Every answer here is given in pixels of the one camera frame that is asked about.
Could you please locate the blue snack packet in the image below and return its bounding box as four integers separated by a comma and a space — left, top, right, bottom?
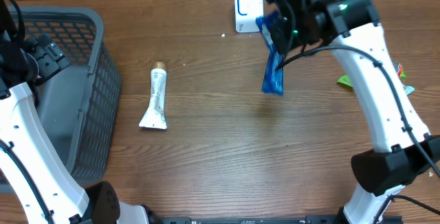
256, 11, 284, 96

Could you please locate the green clear snack bag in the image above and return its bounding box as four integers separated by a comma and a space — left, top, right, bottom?
337, 61, 406, 87

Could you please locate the white tube with gold cap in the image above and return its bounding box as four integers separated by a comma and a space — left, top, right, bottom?
139, 61, 167, 130

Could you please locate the teal white snack packet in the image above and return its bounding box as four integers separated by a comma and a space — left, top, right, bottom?
404, 85, 415, 96

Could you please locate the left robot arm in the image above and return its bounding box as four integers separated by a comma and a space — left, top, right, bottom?
1, 0, 154, 224

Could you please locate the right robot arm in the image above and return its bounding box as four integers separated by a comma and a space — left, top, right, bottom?
266, 0, 439, 223

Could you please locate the white barcode scanner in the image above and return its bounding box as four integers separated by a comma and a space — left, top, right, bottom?
234, 0, 264, 33

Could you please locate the grey plastic mesh basket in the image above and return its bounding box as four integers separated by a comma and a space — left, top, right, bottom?
21, 6, 121, 186

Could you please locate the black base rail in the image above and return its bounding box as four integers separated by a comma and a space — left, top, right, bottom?
160, 215, 336, 224

